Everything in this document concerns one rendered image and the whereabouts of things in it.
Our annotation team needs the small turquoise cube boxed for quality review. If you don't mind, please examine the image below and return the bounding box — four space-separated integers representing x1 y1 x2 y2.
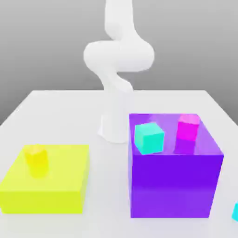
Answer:
134 122 165 155

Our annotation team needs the small magenta cube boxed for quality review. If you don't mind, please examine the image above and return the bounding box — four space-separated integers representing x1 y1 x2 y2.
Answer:
176 113 201 142

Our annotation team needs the small yellow cube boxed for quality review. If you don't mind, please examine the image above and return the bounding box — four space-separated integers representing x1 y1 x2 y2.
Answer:
24 144 49 179

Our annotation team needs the small cyan cube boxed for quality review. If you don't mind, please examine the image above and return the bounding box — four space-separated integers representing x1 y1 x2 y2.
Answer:
231 200 238 222

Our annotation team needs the large purple box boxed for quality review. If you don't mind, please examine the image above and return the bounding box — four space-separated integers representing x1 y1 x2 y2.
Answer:
128 113 225 218

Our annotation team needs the large yellow box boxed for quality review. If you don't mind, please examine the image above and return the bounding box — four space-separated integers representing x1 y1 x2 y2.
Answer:
0 144 90 214

